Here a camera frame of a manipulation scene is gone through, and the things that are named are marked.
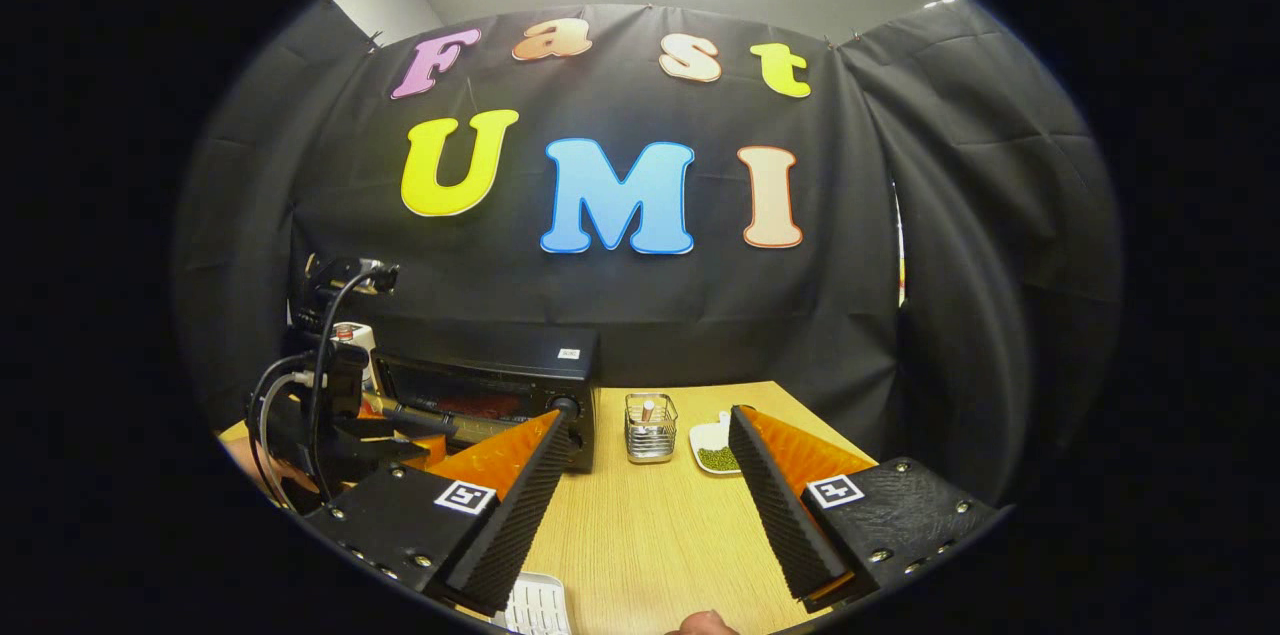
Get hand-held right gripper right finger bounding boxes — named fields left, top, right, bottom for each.
left=728, top=404, right=1001, bottom=614

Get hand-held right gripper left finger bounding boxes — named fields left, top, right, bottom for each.
left=300, top=408, right=571, bottom=618

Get black electric oven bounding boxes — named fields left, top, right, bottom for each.
left=370, top=320, right=601, bottom=474

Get clear plastic bottle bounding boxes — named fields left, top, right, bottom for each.
left=330, top=321, right=378, bottom=392

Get white grid tray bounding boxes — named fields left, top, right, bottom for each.
left=490, top=571, right=573, bottom=635

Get white divided plate with beans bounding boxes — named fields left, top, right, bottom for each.
left=689, top=411, right=746, bottom=476

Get black backdrop cloth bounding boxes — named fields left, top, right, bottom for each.
left=170, top=0, right=1123, bottom=506

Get black cable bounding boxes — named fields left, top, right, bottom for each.
left=245, top=352, right=316, bottom=511
left=305, top=263, right=401, bottom=506

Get metal wire basket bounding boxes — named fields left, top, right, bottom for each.
left=624, top=392, right=679, bottom=465

